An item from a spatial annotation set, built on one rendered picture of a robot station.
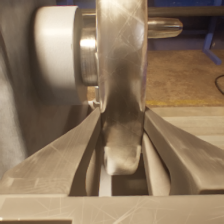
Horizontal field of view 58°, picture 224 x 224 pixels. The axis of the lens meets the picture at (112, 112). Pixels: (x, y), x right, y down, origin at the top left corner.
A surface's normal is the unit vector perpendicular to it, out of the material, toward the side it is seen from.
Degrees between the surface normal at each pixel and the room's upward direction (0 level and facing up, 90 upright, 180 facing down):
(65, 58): 71
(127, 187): 25
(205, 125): 0
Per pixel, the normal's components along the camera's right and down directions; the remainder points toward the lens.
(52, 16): -0.02, -0.47
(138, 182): -0.42, -0.77
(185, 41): 0.00, 0.60
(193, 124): -0.02, -0.80
